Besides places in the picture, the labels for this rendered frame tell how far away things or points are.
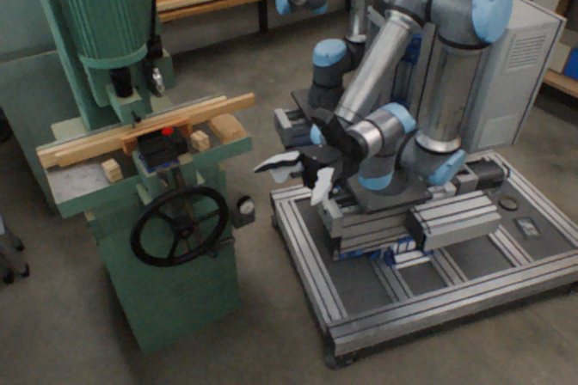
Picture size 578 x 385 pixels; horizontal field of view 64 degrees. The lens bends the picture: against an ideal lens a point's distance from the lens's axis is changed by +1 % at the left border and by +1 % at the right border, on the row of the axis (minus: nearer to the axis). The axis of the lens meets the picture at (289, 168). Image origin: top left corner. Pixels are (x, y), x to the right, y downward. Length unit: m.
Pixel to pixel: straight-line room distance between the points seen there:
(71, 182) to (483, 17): 1.14
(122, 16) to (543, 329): 2.00
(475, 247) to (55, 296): 1.88
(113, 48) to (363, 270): 1.29
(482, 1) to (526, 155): 2.23
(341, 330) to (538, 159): 1.87
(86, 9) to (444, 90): 0.88
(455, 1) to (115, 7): 0.79
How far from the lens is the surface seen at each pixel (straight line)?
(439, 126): 1.21
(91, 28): 1.29
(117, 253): 1.59
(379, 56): 1.10
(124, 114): 1.43
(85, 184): 1.43
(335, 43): 1.74
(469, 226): 1.53
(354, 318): 1.84
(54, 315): 2.33
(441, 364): 2.08
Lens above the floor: 1.78
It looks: 40 degrees down
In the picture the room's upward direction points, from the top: straight up
